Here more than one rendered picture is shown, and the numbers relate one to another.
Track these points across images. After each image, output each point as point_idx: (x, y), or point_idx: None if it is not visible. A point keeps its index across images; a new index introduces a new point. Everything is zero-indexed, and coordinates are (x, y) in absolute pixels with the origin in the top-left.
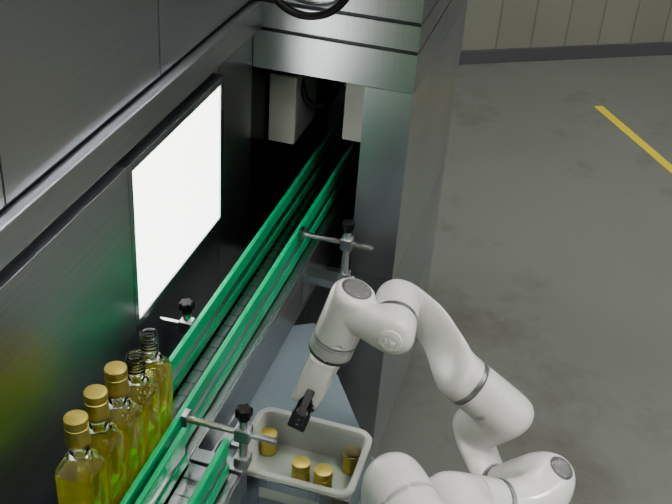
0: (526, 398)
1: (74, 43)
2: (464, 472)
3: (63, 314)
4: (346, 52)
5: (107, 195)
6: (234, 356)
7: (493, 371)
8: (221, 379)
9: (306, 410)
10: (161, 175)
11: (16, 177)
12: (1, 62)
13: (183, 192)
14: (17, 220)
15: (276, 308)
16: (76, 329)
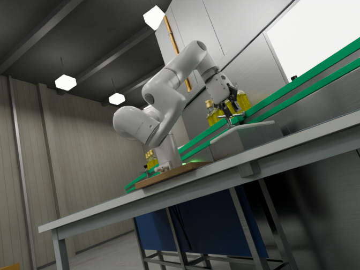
0: (147, 82)
1: (238, 8)
2: (147, 111)
3: (241, 82)
4: None
5: (253, 44)
6: (289, 98)
7: (159, 71)
8: (276, 107)
9: (218, 105)
10: (291, 25)
11: (226, 49)
12: (217, 27)
13: (319, 25)
14: (222, 59)
15: (346, 74)
16: (248, 87)
